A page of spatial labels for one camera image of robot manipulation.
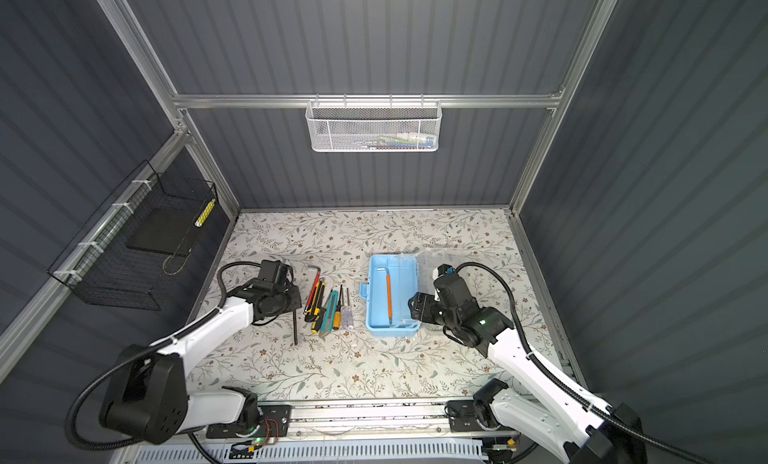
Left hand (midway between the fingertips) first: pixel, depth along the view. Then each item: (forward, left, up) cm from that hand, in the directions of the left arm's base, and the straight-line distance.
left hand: (296, 300), depth 89 cm
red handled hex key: (+6, -4, -5) cm, 9 cm away
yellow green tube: (+13, +23, +22) cm, 34 cm away
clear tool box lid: (+9, -41, +6) cm, 43 cm away
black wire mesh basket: (-4, +36, +27) cm, 45 cm away
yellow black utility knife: (0, -6, -5) cm, 8 cm away
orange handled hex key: (+4, -28, -6) cm, 29 cm away
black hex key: (-10, -1, -2) cm, 10 cm away
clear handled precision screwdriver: (-3, -15, -5) cm, 16 cm away
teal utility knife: (-6, -9, -4) cm, 12 cm away
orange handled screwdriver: (-5, -12, -4) cm, 14 cm away
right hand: (-9, -36, +9) cm, 38 cm away
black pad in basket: (+10, +29, +22) cm, 38 cm away
